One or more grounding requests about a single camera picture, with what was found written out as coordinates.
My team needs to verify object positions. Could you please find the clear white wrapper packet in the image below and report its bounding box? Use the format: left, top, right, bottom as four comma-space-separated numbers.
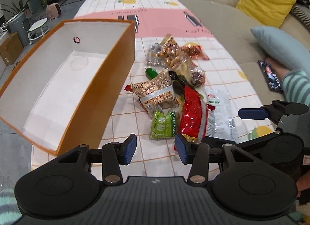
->
206, 90, 238, 143

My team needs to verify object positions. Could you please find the red snack bag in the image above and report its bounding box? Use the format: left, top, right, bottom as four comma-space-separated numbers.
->
178, 85, 215, 144

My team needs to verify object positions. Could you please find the green peas snack bag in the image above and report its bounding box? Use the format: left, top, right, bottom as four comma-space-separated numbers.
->
149, 105, 180, 140

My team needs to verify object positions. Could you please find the dark red date packet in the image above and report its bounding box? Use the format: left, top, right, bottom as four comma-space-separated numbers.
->
189, 70, 205, 87

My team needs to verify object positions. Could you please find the dark green pickle packet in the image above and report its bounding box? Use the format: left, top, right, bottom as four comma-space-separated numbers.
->
169, 70, 188, 96

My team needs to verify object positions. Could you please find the brown cracker snack bag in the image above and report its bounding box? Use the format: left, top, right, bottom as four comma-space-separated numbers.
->
125, 71, 179, 115

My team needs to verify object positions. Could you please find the red spicy strip packet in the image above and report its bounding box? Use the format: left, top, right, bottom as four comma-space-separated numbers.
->
180, 42, 209, 60

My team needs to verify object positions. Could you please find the green sausage stick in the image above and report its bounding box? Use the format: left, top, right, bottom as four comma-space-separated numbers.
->
145, 67, 158, 80

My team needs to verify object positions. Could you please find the peanut snack bag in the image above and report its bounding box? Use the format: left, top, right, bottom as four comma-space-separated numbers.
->
157, 34, 189, 70

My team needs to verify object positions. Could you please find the clear white candy pack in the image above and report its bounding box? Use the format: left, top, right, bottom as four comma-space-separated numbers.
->
146, 42, 167, 67

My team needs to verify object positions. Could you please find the striped sleeve forearm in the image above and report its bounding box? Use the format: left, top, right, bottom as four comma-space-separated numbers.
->
282, 70, 310, 106

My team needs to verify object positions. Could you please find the person right hand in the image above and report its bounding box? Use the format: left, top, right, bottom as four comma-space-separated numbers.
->
265, 58, 290, 81

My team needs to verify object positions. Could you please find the black magazine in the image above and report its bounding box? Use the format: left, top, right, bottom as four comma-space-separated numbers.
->
257, 60, 284, 94

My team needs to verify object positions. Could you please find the light blue cushion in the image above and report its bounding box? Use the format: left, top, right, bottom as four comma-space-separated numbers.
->
251, 26, 309, 77

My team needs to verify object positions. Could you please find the orange cardboard box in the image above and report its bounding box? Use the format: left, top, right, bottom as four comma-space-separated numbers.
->
1, 19, 135, 155

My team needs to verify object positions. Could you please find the yellow cushion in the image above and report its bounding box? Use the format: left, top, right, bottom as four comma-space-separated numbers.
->
236, 0, 296, 28

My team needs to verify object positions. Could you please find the beige sofa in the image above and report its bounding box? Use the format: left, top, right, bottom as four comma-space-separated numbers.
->
164, 0, 310, 109

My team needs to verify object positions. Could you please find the patterned pink white tablecloth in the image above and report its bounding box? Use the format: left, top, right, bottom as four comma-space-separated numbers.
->
30, 0, 277, 177

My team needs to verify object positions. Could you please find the white round stool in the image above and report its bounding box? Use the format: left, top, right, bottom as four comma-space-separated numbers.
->
28, 18, 50, 45

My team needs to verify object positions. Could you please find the brown cardboard carton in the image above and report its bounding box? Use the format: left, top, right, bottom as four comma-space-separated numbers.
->
1, 32, 23, 66

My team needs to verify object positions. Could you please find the pink small heater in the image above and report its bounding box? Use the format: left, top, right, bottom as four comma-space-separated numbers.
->
46, 3, 61, 20

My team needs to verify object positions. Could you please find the grey plant pot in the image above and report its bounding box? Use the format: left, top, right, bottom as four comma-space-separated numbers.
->
6, 11, 30, 47

